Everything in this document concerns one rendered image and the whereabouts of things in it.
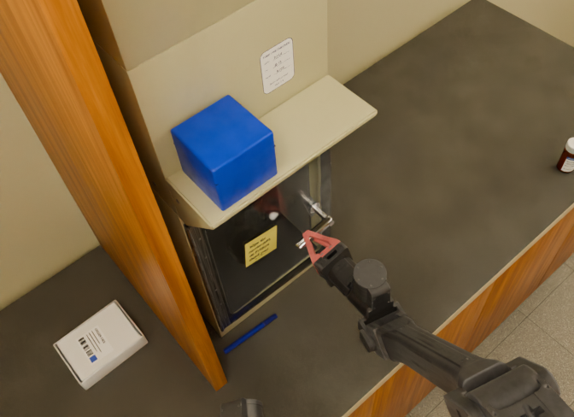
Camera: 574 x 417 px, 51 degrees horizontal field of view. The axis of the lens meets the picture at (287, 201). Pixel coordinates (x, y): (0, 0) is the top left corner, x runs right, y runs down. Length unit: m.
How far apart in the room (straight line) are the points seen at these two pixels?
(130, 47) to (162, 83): 0.08
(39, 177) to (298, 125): 0.65
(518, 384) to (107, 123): 0.52
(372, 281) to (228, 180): 0.35
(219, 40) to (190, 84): 0.07
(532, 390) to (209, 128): 0.50
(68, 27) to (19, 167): 0.79
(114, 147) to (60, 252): 0.91
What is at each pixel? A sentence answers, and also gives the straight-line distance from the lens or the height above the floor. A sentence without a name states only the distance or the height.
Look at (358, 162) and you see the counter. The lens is 1.61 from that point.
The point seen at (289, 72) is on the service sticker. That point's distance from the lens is 0.93.
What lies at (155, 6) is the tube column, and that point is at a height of 1.77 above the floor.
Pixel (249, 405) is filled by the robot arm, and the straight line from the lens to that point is 0.94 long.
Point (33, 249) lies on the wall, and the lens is 1.52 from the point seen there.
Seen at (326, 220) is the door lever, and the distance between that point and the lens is 1.18.
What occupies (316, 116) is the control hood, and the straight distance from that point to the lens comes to 0.93.
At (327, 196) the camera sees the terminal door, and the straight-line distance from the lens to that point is 1.21.
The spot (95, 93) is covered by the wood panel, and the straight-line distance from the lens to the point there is 0.62.
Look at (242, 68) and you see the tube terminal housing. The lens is 0.86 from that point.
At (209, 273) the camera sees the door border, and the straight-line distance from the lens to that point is 1.11.
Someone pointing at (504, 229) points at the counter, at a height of 0.94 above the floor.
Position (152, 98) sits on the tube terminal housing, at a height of 1.65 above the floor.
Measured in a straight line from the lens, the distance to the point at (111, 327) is 1.40.
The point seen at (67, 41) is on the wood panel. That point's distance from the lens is 0.58.
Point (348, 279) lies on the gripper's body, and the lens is 1.10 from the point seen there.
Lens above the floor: 2.18
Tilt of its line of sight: 54 degrees down
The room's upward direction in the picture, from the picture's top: 5 degrees counter-clockwise
